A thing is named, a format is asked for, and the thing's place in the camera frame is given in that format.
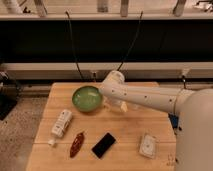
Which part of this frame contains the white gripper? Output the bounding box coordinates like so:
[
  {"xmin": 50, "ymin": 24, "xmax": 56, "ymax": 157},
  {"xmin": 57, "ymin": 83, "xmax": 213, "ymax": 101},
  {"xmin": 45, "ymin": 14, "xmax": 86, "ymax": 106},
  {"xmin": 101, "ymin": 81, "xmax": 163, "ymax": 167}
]
[{"xmin": 103, "ymin": 97, "xmax": 128, "ymax": 113}]

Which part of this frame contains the green ceramic bowl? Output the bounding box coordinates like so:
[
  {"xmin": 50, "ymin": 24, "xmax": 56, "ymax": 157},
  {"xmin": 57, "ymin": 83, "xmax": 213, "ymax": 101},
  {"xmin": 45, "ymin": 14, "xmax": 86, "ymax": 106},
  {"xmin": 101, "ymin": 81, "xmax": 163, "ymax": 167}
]
[{"xmin": 72, "ymin": 86, "xmax": 103, "ymax": 112}]

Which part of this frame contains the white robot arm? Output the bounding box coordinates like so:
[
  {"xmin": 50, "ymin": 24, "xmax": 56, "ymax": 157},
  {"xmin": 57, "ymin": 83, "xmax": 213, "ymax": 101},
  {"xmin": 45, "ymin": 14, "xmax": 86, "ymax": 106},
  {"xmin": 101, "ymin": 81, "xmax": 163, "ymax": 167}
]
[{"xmin": 99, "ymin": 70, "xmax": 213, "ymax": 171}]

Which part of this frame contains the black smartphone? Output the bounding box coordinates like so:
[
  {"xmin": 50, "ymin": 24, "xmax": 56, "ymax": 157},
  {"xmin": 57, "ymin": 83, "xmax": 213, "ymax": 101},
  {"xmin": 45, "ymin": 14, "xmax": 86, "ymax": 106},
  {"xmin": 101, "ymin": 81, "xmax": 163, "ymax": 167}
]
[{"xmin": 92, "ymin": 133, "xmax": 116, "ymax": 158}]

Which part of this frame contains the clear plastic wrapped packet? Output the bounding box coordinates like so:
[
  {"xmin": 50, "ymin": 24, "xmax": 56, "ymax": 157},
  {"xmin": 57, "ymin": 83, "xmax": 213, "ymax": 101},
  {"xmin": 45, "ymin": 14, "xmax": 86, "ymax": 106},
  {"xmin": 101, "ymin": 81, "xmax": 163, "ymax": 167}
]
[{"xmin": 139, "ymin": 133, "xmax": 156, "ymax": 159}]

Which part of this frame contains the white tube bottle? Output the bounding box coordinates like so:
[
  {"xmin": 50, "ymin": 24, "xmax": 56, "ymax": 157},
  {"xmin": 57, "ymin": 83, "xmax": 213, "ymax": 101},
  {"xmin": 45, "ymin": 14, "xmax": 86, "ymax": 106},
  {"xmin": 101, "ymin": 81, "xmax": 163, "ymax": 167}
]
[{"xmin": 48, "ymin": 109, "xmax": 72, "ymax": 146}]

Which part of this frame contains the dark equipment at left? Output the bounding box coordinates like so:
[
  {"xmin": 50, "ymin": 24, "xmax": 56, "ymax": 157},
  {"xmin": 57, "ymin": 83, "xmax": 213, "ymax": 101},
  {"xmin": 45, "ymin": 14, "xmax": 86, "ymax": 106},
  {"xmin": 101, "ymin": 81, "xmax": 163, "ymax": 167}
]
[{"xmin": 0, "ymin": 71, "xmax": 21, "ymax": 121}]

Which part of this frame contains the blue cable connector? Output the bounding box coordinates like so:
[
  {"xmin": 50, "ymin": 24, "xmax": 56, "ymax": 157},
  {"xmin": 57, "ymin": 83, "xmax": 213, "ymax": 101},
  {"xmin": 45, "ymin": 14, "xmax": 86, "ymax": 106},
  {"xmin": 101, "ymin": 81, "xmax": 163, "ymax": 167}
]
[{"xmin": 168, "ymin": 115, "xmax": 179, "ymax": 129}]

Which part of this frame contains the right black hanging cable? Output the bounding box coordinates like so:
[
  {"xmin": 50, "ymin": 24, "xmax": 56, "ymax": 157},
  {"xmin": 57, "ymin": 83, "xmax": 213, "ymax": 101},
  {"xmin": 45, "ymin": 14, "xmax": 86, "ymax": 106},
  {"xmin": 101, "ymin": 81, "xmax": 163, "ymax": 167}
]
[{"xmin": 116, "ymin": 10, "xmax": 144, "ymax": 72}]

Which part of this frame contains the black hanging cable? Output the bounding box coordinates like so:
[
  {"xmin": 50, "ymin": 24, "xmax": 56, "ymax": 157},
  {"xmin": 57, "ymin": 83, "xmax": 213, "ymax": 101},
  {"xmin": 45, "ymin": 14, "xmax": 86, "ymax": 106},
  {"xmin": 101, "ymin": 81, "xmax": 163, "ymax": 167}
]
[
  {"xmin": 64, "ymin": 10, "xmax": 86, "ymax": 82},
  {"xmin": 116, "ymin": 10, "xmax": 144, "ymax": 72}
]

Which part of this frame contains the left black hanging cable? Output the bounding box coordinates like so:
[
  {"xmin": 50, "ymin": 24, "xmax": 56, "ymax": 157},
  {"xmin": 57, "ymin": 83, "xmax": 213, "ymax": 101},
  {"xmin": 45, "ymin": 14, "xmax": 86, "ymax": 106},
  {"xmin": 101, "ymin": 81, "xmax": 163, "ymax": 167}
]
[{"xmin": 64, "ymin": 10, "xmax": 86, "ymax": 82}]

